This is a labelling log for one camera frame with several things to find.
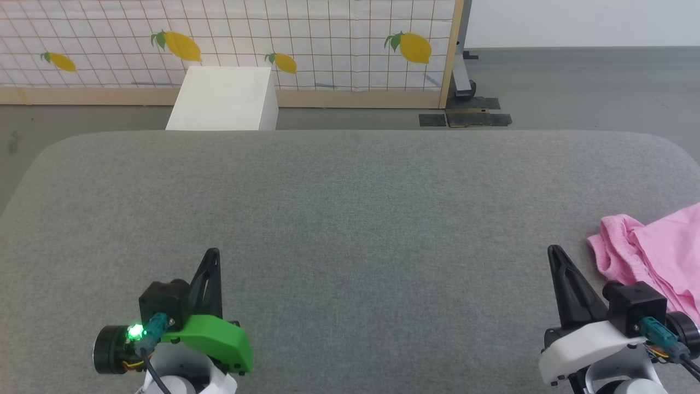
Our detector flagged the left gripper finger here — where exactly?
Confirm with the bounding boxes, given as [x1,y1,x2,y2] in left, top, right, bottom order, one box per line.
[189,248,223,321]

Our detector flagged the long black floor tape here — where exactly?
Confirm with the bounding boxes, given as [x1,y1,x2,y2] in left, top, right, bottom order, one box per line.
[446,97,501,110]

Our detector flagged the pink cloth shorts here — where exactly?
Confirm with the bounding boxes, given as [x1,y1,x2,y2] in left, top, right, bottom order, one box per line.
[588,202,700,329]

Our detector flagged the black and brown floor tape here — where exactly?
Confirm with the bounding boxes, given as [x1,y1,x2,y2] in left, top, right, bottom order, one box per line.
[447,109,513,128]

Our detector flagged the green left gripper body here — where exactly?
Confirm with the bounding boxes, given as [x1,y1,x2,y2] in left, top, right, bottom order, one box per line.
[161,315,254,375]

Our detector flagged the black cable teal plug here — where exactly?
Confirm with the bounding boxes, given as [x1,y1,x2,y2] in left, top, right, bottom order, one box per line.
[640,316,700,381]
[134,313,177,394]

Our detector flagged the grey fabric sofa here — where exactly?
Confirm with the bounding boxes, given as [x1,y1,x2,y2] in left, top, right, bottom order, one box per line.
[0,130,700,394]

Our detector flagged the black right gripper motor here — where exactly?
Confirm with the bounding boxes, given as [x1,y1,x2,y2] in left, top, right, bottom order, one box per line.
[664,311,700,351]

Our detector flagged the left black cable teal plug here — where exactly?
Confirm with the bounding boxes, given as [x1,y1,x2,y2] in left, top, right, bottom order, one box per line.
[134,313,177,394]

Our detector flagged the white box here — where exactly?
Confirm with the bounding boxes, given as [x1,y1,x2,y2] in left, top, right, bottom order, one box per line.
[166,66,279,131]

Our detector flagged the grey metal stand leg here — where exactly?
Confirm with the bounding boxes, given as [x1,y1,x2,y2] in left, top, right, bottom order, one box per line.
[451,0,477,100]

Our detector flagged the right black cable teal plug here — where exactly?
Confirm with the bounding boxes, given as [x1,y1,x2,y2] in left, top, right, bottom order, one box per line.
[640,316,700,381]

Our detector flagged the white lemon print screen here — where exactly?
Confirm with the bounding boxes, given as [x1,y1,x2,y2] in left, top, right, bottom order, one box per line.
[0,0,456,92]

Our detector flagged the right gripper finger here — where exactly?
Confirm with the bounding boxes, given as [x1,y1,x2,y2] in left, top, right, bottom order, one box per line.
[547,245,609,329]

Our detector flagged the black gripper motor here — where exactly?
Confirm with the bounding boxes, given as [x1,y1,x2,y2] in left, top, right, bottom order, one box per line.
[664,311,700,351]
[93,325,145,375]

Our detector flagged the black left gripper motor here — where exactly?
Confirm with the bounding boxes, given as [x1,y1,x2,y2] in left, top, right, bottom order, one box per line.
[93,325,145,375]

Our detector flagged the white paper label tag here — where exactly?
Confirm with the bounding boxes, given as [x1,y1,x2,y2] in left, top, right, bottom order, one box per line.
[200,369,238,394]

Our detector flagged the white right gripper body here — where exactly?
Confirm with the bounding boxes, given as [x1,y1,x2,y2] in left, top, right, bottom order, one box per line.
[539,320,646,386]

